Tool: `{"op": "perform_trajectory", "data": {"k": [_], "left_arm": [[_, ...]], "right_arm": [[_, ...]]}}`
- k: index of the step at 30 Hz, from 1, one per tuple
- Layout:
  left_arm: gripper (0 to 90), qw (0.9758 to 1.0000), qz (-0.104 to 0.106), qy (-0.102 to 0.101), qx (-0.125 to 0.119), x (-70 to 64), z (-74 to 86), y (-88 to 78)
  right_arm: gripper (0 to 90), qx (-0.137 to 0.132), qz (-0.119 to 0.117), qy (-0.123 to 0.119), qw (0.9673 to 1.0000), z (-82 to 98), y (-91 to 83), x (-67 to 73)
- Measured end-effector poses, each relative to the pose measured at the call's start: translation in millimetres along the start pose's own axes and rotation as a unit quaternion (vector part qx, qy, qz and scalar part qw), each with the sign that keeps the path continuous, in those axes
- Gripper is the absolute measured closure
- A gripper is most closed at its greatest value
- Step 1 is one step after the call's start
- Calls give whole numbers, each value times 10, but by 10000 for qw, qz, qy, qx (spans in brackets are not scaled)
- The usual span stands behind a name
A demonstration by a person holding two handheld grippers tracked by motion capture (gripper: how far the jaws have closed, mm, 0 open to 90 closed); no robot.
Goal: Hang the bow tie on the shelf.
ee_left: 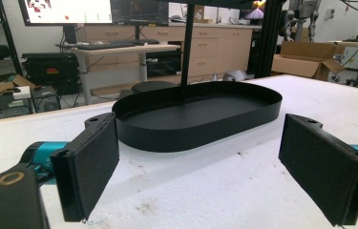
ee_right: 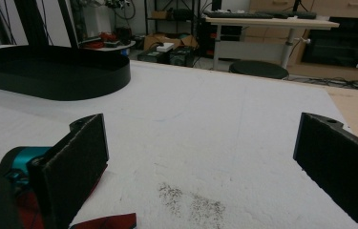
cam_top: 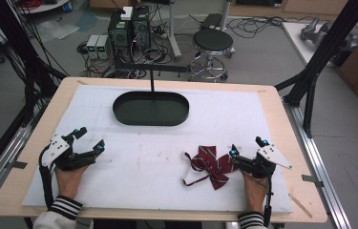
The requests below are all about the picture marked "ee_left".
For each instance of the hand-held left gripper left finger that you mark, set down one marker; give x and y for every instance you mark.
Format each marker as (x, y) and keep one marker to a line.
(87, 171)

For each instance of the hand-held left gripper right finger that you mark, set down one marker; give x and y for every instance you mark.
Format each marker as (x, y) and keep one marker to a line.
(320, 165)

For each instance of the black box with fan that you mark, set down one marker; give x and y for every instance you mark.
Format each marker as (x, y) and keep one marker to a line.
(46, 100)

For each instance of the black oval tiered tray stand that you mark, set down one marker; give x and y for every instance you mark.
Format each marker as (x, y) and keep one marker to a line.
(179, 133)

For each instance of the black computer tower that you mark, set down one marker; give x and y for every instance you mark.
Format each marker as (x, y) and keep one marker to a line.
(11, 106)

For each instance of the white power adapter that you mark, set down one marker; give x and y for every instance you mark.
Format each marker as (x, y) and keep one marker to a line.
(23, 93)

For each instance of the large open cardboard box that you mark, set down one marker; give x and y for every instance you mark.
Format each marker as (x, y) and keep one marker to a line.
(307, 60)

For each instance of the round black stool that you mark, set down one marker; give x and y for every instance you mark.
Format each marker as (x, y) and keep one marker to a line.
(152, 86)

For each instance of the black equipment case red label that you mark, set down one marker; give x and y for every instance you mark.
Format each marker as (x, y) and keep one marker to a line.
(51, 68)

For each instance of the white object on floor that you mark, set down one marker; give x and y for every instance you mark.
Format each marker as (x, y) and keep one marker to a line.
(235, 75)

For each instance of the black keyboard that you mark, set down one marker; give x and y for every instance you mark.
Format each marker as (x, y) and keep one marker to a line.
(103, 46)

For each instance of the light wooden desk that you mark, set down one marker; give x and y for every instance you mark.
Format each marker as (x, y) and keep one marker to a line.
(125, 50)

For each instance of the black shelf rack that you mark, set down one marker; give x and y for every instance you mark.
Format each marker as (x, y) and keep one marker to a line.
(8, 38)

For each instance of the wooden drawer cabinet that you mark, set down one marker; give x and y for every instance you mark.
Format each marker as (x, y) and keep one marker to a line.
(218, 47)

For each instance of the bright computer monitor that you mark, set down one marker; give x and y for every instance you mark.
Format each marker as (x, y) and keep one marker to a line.
(71, 11)

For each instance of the purple lamp shade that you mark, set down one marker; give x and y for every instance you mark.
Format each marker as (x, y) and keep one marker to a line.
(255, 14)

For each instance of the dark computer monitor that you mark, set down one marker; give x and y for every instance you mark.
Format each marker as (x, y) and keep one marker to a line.
(140, 12)

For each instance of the small cardboard box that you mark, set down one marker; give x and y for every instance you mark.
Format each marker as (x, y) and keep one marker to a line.
(200, 13)

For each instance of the black metal frame post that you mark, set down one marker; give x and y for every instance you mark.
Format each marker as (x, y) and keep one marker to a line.
(270, 38)

